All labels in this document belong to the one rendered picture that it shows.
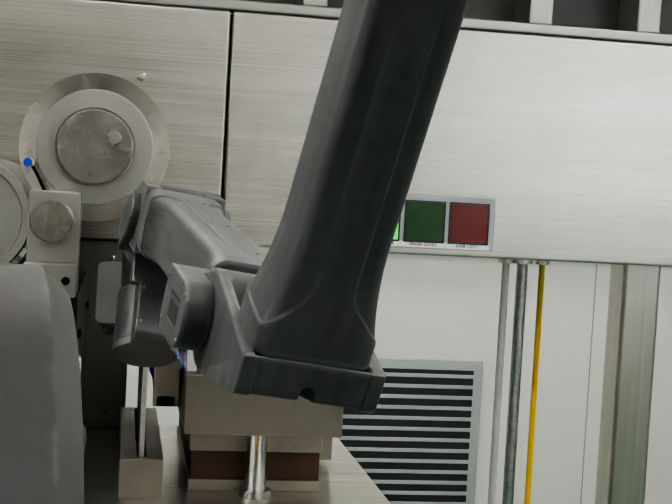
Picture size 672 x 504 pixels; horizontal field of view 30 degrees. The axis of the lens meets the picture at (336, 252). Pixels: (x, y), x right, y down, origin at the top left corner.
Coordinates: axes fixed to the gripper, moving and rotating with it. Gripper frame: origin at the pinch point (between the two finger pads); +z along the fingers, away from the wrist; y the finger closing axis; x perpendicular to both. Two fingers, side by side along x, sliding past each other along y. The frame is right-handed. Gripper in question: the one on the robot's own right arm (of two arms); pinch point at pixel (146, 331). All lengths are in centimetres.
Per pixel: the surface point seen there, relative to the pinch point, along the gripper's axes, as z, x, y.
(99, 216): -7.8, 8.9, -5.3
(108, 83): -14.5, 20.4, -4.9
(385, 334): 243, 107, 82
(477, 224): 20, 25, 43
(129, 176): -10.3, 12.3, -2.5
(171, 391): 2.1, -5.7, 2.8
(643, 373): 45, 15, 75
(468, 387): 250, 92, 110
